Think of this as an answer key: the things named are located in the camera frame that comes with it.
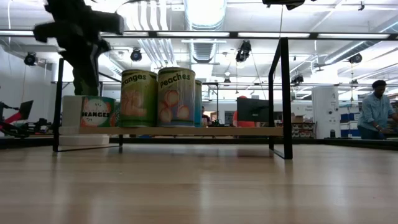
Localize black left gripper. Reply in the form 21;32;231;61
32;0;125;90

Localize short mandarin oranges tin can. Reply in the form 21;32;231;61
80;95;117;128

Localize green oranges label tin can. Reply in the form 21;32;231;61
119;68;159;128

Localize peaches label tin can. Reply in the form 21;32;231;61
157;67;197;128

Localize blue tomatoes label tin can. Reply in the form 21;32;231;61
194;79;203;128

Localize wooden shelf black metal frame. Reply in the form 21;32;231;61
52;36;294;161

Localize small monitor on arm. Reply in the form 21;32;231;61
17;100;34;121

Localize green cactus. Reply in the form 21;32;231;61
73;77;100;96

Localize white plant pot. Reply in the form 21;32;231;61
58;95;110;147

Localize black overhead light beam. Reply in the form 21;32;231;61
0;29;398;41

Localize red lever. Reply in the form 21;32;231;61
0;113;21;131

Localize white cabinet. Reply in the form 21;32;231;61
312;85;340;139

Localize dark computer monitor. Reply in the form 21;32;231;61
236;97;271;123

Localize person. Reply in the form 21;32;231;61
201;105;213;127
356;79;398;141
232;95;256;128

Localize blue storage bins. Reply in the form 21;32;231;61
340;113;360;138

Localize black aluminium rig frame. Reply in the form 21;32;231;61
0;136;398;147

